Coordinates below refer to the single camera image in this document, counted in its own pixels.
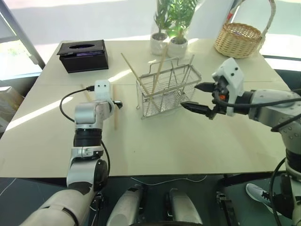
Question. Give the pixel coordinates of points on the grey window frame post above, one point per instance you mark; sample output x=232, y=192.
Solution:
x=22, y=35

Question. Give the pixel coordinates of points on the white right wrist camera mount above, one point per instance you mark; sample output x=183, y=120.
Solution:
x=231, y=73

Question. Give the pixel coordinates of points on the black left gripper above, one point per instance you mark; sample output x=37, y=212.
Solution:
x=117, y=104

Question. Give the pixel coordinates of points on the bushy plant in white pot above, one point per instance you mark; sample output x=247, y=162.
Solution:
x=178, y=46

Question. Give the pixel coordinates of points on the small plant in white pot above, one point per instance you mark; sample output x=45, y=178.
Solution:
x=158, y=40

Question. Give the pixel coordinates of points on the grey sneaker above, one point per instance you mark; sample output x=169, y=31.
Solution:
x=258, y=193

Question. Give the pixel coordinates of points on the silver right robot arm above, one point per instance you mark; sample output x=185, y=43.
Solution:
x=263, y=95

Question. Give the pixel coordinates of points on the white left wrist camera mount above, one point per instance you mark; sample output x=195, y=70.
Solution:
x=102, y=90

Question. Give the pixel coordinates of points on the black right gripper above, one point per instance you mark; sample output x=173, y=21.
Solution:
x=218, y=93

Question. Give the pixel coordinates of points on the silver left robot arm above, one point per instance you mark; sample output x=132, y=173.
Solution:
x=85, y=113

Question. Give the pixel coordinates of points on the grey rounded robot leg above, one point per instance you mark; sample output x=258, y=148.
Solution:
x=127, y=207
x=182, y=207

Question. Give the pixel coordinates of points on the black tissue box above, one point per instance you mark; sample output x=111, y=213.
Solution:
x=84, y=57

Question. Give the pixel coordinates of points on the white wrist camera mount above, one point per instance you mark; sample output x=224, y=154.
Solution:
x=102, y=90
x=231, y=73

